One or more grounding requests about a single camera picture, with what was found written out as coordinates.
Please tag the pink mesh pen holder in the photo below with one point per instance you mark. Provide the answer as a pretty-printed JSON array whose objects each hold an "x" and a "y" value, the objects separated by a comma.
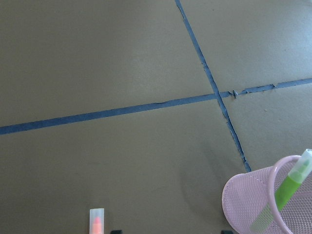
[{"x": 248, "y": 202}]

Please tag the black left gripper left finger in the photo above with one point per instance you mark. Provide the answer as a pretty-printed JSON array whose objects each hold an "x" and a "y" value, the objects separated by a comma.
[{"x": 116, "y": 232}]

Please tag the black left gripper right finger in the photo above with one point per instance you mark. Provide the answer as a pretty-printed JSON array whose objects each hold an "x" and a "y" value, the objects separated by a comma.
[{"x": 225, "y": 232}]

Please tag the orange highlighter pen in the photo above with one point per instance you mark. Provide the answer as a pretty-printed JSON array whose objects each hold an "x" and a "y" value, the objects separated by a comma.
[{"x": 96, "y": 221}]

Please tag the green highlighter pen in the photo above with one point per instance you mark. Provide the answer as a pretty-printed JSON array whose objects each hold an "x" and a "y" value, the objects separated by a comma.
[{"x": 279, "y": 199}]

